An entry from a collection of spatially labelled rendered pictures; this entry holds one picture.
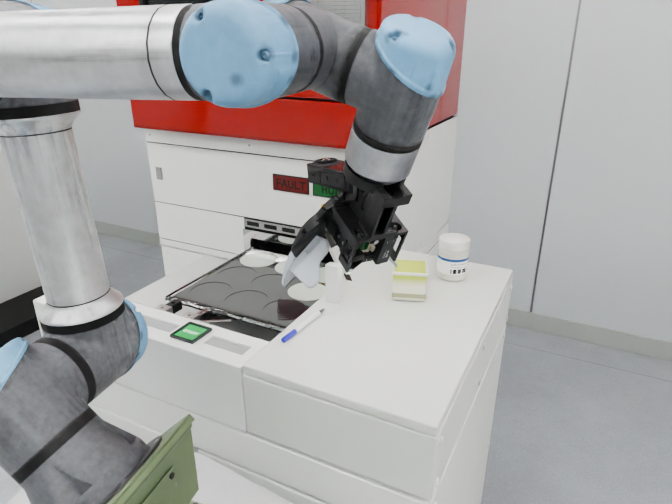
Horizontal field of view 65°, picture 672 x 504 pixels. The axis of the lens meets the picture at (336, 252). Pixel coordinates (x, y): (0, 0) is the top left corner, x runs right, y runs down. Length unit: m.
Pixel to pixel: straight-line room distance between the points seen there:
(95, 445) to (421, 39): 0.60
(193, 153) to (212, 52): 1.30
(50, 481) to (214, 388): 0.35
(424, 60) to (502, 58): 2.27
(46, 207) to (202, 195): 0.98
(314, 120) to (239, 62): 0.98
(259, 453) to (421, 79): 0.75
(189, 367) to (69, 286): 0.31
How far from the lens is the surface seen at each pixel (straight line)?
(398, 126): 0.52
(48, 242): 0.79
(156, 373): 1.11
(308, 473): 1.00
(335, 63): 0.52
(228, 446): 1.09
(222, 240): 1.72
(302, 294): 1.30
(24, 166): 0.77
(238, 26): 0.40
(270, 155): 1.53
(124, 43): 0.47
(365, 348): 0.97
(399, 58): 0.50
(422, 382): 0.90
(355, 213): 0.62
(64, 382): 0.79
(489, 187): 2.86
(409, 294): 1.13
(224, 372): 0.98
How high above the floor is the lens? 1.49
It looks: 22 degrees down
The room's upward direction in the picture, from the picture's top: straight up
